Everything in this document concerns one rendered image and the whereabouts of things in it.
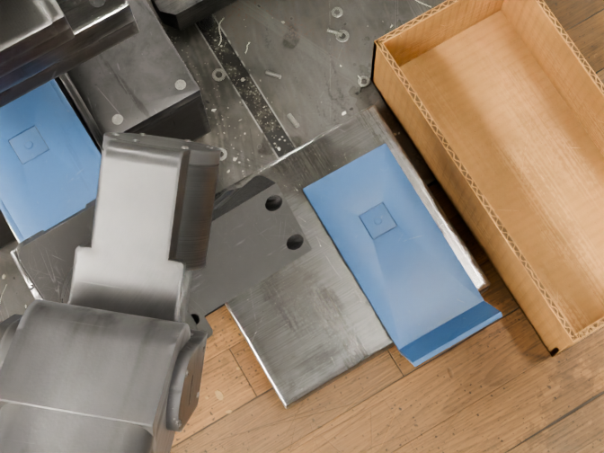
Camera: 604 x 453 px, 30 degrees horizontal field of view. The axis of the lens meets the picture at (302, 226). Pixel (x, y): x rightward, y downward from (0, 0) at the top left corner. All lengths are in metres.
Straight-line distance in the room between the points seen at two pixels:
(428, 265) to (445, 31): 0.18
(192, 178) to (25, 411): 0.14
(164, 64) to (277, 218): 0.22
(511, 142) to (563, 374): 0.18
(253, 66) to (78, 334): 0.44
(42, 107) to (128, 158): 0.28
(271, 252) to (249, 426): 0.23
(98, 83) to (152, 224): 0.30
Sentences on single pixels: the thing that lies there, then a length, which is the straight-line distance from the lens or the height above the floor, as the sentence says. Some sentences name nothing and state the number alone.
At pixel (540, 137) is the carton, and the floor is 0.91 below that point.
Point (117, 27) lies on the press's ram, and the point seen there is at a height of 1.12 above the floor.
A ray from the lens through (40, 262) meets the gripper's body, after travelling 0.64.
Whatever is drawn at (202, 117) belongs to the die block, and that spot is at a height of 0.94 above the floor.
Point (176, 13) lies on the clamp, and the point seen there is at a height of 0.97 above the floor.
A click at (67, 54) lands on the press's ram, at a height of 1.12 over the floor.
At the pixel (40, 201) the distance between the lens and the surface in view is 0.77.
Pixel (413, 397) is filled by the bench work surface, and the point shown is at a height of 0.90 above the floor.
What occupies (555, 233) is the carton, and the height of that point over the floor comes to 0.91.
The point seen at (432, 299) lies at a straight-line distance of 0.80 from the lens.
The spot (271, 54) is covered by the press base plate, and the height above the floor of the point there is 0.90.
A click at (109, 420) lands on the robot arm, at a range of 0.45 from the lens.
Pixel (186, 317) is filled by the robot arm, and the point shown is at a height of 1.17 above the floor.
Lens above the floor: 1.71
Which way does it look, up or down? 75 degrees down
